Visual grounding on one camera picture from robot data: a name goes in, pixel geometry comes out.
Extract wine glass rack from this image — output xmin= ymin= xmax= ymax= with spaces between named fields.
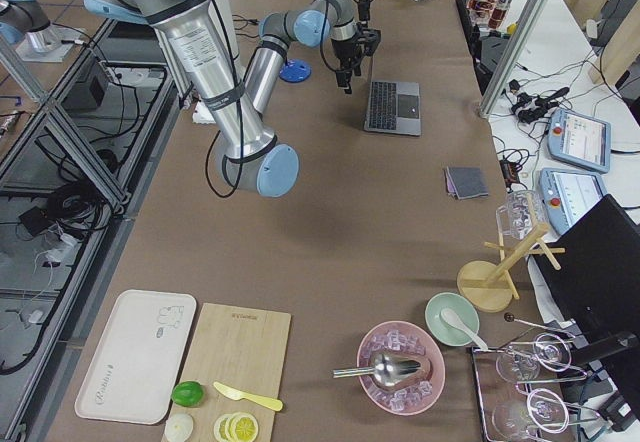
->
xmin=469 ymin=322 xmax=607 ymax=441

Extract blue desk lamp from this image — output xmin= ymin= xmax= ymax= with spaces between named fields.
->
xmin=279 ymin=59 xmax=312 ymax=83

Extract green bowl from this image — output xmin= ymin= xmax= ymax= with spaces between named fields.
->
xmin=424 ymin=292 xmax=480 ymax=347

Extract upper wine glass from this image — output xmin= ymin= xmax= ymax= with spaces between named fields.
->
xmin=496 ymin=333 xmax=571 ymax=383

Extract metal ice scoop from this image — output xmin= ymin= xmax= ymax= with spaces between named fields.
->
xmin=332 ymin=351 xmax=432 ymax=390

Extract halved white onion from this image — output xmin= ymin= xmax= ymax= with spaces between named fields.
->
xmin=164 ymin=413 xmax=194 ymax=442

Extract wooden cutting board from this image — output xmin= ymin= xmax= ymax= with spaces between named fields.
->
xmin=170 ymin=303 xmax=291 ymax=441

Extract grey laptop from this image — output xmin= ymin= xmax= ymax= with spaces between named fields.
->
xmin=363 ymin=58 xmax=422 ymax=137

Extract pink bowl with ice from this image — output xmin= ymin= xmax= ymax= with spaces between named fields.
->
xmin=357 ymin=321 xmax=445 ymax=416

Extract green lime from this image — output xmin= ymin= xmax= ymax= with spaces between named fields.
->
xmin=171 ymin=381 xmax=204 ymax=407

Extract clear glass mug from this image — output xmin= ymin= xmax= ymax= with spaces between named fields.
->
xmin=496 ymin=190 xmax=548 ymax=240

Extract grey folded cloth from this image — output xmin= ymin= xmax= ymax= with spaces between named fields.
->
xmin=444 ymin=166 xmax=489 ymax=200

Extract upper teach pendant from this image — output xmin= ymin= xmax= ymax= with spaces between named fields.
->
xmin=547 ymin=109 xmax=612 ymax=174

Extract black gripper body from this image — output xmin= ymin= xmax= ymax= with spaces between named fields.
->
xmin=331 ymin=36 xmax=363 ymax=71

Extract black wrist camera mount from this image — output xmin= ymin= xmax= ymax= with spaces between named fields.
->
xmin=357 ymin=28 xmax=381 ymax=57

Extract lower wine glass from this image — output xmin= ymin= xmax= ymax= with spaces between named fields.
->
xmin=491 ymin=388 xmax=569 ymax=441

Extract wooden mug tree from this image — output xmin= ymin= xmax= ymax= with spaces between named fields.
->
xmin=457 ymin=223 xmax=566 ymax=313

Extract white plastic tray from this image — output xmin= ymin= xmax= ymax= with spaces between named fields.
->
xmin=74 ymin=289 xmax=197 ymax=425

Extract teach pendant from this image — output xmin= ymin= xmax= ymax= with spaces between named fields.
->
xmin=538 ymin=168 xmax=607 ymax=235
xmin=547 ymin=109 xmax=612 ymax=174

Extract lemon slices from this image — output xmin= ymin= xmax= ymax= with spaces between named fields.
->
xmin=213 ymin=412 xmax=259 ymax=442

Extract white ceramic spoon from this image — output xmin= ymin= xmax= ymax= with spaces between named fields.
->
xmin=440 ymin=308 xmax=489 ymax=352

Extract aluminium frame post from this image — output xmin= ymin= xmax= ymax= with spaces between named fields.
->
xmin=478 ymin=0 xmax=548 ymax=119

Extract black monitor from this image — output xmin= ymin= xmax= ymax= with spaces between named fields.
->
xmin=534 ymin=194 xmax=639 ymax=342

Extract yellow plastic knife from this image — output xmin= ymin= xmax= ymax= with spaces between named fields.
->
xmin=213 ymin=381 xmax=284 ymax=412

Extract lower teach pendant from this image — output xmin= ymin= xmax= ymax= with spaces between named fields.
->
xmin=538 ymin=168 xmax=607 ymax=235

